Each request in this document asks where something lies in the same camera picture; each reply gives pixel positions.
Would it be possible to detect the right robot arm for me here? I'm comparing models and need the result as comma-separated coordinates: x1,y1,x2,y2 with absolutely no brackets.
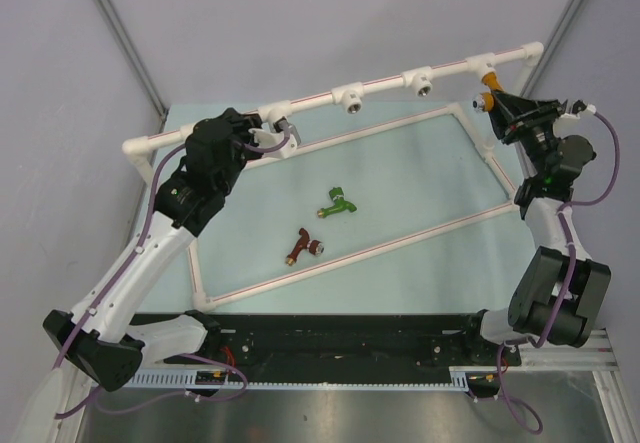
461,89,611,364

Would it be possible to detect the aluminium frame post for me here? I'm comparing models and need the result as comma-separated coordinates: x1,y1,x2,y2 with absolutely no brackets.
93,0,168,122
519,0,588,98

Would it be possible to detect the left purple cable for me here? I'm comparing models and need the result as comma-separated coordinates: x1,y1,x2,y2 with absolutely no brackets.
53,135,291,420

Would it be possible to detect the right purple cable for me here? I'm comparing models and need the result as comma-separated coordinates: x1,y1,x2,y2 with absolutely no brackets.
499,110,622,434

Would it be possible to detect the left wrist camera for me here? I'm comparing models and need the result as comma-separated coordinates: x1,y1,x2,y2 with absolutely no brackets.
248,118,301,160

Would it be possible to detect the aluminium frame post left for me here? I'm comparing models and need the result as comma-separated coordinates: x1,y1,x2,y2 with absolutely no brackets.
93,0,168,122

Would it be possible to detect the dark red water faucet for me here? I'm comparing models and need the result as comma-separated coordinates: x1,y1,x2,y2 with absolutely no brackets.
285,228,324,266

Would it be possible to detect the light blue table mat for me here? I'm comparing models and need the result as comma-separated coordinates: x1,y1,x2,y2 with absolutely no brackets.
112,101,576,317

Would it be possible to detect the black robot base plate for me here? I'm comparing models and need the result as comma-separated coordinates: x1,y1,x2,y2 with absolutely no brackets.
124,312,524,384

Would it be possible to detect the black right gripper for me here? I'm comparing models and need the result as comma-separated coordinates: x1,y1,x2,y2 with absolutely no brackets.
483,89,562,177

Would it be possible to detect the white PVC pipe frame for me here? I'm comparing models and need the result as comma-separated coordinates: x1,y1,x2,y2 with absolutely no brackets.
122,40,545,312

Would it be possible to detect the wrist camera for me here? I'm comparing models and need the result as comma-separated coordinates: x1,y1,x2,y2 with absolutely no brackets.
248,118,301,160
555,99,597,126

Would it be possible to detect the purple cable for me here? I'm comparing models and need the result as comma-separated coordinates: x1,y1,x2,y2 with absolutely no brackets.
53,135,291,420
499,110,622,434

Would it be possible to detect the green water faucet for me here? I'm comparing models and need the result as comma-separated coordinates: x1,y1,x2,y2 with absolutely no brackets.
316,187,357,218

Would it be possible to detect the aluminium frame post right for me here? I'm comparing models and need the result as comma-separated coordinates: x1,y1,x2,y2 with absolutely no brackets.
519,0,588,98

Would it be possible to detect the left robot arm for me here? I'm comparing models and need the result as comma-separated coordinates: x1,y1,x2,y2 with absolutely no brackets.
43,108,262,392

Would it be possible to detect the yellow water faucet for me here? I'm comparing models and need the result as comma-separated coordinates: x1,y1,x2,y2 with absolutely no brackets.
472,71,503,112

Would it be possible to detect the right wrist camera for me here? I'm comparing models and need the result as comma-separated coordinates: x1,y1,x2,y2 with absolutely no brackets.
555,99,597,126

